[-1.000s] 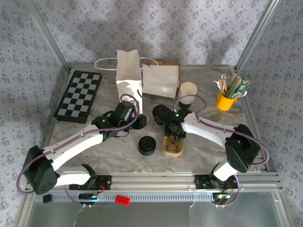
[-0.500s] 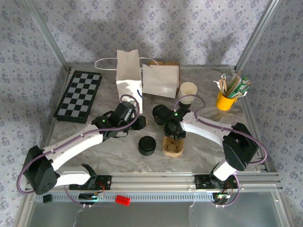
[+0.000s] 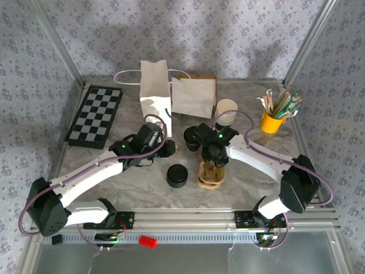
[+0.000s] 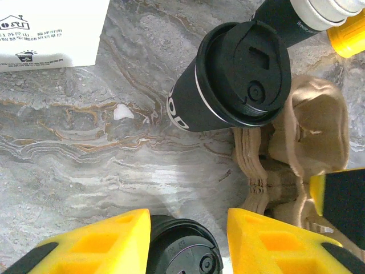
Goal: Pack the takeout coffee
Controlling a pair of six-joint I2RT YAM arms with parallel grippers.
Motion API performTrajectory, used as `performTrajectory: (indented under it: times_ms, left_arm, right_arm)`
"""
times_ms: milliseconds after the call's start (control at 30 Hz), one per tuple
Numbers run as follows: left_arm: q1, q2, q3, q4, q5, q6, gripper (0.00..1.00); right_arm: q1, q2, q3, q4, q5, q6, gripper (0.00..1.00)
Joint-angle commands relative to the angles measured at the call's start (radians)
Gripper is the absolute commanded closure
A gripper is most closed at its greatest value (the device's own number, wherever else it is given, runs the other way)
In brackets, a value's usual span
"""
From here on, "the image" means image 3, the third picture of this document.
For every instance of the red plastic block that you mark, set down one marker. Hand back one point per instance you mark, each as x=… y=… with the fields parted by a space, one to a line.
x=148 y=242

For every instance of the stack of black lids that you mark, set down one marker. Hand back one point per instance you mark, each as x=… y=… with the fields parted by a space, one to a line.
x=177 y=175

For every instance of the white paper takeout bag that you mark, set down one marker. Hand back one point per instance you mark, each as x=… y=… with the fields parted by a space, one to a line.
x=154 y=85

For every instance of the kraft paper stirrer packet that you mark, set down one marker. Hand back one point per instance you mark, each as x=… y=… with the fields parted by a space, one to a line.
x=267 y=104
x=282 y=100

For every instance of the small circuit board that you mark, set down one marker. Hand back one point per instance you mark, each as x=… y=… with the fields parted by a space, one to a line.
x=108 y=237
x=266 y=237

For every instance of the white paper straw packet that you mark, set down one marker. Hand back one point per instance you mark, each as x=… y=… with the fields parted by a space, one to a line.
x=269 y=92

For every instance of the yellow metal bucket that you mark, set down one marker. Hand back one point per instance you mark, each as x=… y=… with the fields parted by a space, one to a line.
x=269 y=124

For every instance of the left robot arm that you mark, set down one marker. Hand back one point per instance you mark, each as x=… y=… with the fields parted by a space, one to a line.
x=85 y=174

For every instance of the black grey chessboard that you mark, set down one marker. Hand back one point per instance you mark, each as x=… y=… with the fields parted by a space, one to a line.
x=94 y=114

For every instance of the white paper napkin stack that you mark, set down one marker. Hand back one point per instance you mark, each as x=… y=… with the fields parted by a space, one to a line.
x=194 y=97

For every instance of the white paper cup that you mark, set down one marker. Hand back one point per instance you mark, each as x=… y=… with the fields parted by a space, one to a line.
x=226 y=107

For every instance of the aluminium frame post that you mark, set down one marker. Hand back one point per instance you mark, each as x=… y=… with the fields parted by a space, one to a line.
x=58 y=42
x=309 y=42

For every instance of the small black connector block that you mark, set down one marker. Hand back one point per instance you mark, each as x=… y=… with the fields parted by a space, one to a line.
x=57 y=239

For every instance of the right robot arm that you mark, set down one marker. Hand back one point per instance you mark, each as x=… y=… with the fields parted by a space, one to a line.
x=256 y=157

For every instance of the green white straw packet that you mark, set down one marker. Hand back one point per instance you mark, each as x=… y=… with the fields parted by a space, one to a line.
x=295 y=109
x=289 y=102

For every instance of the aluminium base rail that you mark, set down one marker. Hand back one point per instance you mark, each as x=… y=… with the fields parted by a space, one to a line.
x=185 y=217

